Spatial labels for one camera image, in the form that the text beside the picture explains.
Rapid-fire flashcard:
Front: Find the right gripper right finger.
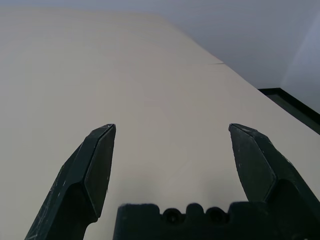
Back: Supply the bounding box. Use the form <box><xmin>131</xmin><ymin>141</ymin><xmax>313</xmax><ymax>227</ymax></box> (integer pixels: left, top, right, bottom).
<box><xmin>228</xmin><ymin>122</ymin><xmax>320</xmax><ymax>240</ymax></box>

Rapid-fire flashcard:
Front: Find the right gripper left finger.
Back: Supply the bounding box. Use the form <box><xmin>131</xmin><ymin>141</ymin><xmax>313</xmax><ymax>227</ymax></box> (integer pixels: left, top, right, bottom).
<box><xmin>23</xmin><ymin>123</ymin><xmax>117</xmax><ymax>240</ymax></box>

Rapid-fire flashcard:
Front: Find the black wall baseboard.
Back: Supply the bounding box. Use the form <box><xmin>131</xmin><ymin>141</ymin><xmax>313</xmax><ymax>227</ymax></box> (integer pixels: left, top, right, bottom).
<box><xmin>257</xmin><ymin>87</ymin><xmax>320</xmax><ymax>136</ymax></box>

